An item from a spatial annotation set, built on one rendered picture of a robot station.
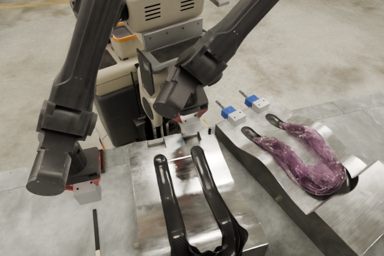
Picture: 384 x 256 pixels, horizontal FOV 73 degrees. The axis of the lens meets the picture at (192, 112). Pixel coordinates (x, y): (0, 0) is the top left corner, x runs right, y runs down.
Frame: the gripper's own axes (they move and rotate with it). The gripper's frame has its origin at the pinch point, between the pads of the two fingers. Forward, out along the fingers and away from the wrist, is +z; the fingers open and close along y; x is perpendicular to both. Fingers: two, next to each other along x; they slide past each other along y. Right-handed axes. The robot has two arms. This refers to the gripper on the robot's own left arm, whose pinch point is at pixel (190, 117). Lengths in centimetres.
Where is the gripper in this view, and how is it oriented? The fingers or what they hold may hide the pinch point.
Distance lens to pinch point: 73.6
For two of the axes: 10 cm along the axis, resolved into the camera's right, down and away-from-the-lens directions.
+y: 9.6, -2.8, 0.7
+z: 1.0, 5.5, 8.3
